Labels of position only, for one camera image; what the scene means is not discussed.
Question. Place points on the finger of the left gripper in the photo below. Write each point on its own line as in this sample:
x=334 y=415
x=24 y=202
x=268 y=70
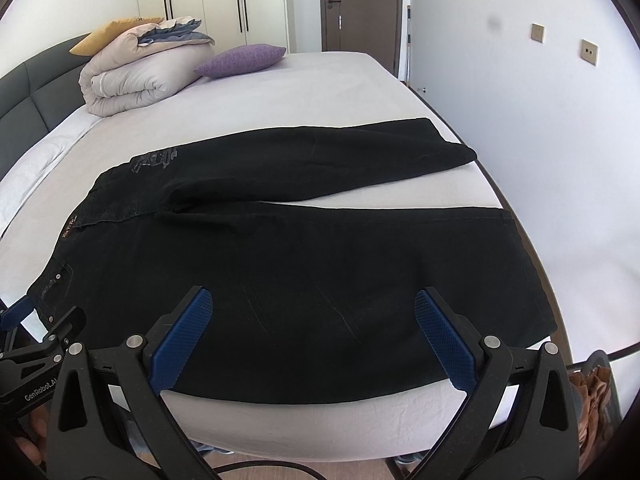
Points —
x=14 y=315

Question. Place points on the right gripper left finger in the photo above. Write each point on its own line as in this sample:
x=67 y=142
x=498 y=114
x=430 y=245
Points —
x=174 y=336

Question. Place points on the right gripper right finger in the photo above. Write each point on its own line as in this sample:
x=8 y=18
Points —
x=468 y=359

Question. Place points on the black denim pants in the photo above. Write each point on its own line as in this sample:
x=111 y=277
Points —
x=311 y=305

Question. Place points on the left hand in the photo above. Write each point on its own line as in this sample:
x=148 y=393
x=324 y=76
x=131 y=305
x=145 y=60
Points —
x=33 y=442

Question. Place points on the dark grey upholstered headboard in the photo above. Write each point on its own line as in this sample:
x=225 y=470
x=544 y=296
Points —
x=36 y=96

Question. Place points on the folded beige duvet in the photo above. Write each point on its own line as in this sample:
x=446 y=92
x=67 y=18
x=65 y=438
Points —
x=124 y=76

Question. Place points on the white mattress bed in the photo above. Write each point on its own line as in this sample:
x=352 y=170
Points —
x=322 y=89

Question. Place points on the purple pillow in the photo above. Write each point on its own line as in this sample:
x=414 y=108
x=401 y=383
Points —
x=241 y=60

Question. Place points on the mustard yellow pillow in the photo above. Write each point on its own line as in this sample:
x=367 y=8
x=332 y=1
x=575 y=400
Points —
x=104 y=35

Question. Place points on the folded blue grey clothes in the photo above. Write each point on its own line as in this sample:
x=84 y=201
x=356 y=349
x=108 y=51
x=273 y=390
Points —
x=180 y=29

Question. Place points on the brown wooden door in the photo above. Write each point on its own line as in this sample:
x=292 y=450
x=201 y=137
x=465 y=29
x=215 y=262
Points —
x=365 y=26

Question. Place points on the lower beige wall socket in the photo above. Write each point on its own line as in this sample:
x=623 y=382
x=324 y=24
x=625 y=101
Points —
x=589 y=52

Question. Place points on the beige wall socket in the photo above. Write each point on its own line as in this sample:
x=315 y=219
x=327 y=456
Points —
x=537 y=33
x=589 y=52

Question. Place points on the upper beige wall socket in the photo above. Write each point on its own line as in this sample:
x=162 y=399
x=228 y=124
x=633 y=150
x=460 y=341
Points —
x=537 y=33

